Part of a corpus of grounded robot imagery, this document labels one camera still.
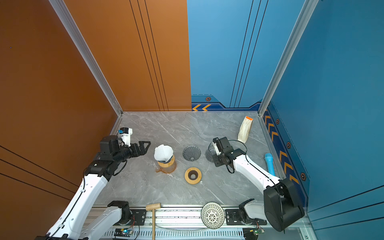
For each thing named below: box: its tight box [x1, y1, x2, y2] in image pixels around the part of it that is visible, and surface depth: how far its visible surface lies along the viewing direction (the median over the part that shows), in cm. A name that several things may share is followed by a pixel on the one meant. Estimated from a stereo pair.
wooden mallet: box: [145, 202, 161, 240], surface depth 77 cm
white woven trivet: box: [201, 202, 225, 230], surface depth 74 cm
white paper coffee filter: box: [154, 144, 174, 162], surface depth 83 cm
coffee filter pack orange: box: [237, 116, 254, 144], surface depth 102 cm
